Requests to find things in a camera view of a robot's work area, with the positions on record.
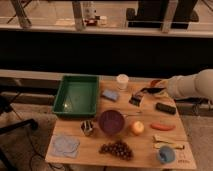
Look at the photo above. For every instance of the metal cup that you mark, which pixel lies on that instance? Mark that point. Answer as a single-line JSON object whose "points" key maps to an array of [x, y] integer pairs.
{"points": [[87, 127]]}

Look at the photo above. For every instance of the purple bowl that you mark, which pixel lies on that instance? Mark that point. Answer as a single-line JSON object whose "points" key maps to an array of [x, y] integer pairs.
{"points": [[111, 122]]}

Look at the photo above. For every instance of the light blue cloth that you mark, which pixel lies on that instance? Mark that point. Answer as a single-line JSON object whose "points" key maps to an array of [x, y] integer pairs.
{"points": [[64, 146]]}

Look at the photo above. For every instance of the green plastic tray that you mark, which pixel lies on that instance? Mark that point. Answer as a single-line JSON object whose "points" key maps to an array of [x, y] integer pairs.
{"points": [[77, 97]]}

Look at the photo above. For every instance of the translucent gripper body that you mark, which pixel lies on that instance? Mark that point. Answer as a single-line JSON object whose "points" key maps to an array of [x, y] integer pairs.
{"points": [[161, 88]]}

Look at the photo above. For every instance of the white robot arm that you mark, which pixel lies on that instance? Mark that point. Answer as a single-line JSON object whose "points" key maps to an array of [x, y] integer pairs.
{"points": [[198, 85]]}

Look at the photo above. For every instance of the bunch of dark grapes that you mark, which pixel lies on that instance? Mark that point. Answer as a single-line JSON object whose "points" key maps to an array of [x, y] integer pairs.
{"points": [[118, 149]]}

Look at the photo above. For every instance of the orange carrot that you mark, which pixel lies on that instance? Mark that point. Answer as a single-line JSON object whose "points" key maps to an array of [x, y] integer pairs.
{"points": [[162, 127]]}

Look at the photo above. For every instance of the blue sponge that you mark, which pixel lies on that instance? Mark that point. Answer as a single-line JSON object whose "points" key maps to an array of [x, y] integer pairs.
{"points": [[111, 95]]}

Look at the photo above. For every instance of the small metal utensil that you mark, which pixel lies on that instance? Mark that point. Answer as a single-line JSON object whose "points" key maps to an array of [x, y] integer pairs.
{"points": [[132, 114]]}

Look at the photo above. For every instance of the white cup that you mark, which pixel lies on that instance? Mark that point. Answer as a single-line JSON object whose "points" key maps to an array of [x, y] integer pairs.
{"points": [[122, 81]]}

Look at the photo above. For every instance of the red bowl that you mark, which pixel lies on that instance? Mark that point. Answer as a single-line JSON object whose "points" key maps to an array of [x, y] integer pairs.
{"points": [[153, 83]]}

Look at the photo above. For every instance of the blue round object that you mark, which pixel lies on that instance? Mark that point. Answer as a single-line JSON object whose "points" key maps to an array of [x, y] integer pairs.
{"points": [[166, 155]]}

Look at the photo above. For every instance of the black handled brush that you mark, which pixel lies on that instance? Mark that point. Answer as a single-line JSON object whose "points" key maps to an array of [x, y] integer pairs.
{"points": [[137, 97]]}

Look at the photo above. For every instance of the apple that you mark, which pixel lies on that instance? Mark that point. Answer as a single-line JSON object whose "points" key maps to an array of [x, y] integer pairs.
{"points": [[137, 127]]}

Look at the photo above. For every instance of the black rectangular block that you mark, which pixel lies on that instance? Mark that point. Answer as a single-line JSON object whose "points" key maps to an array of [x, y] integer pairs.
{"points": [[166, 108]]}

